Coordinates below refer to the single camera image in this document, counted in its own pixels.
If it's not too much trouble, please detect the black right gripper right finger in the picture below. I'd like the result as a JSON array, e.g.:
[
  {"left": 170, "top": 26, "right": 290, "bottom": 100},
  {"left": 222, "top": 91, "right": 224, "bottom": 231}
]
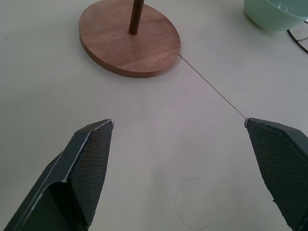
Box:
[{"left": 244, "top": 117, "right": 308, "bottom": 231}]

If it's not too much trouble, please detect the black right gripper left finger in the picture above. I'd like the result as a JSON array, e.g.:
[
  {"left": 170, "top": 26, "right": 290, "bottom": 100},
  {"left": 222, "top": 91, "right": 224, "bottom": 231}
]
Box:
[{"left": 3, "top": 118, "right": 115, "bottom": 231}]

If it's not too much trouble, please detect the round wooden stand with rod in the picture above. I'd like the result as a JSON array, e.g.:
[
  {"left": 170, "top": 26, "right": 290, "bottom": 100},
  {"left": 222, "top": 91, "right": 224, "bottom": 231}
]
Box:
[{"left": 78, "top": 0, "right": 181, "bottom": 78}]

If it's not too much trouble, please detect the mint green bowl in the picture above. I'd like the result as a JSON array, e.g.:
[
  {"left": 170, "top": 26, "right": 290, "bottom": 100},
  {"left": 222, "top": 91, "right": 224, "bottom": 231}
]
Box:
[{"left": 243, "top": 0, "right": 308, "bottom": 32}]

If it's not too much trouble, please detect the black cable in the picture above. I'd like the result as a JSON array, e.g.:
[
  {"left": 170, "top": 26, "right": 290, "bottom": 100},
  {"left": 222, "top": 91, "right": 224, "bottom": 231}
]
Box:
[{"left": 286, "top": 21, "right": 308, "bottom": 54}]

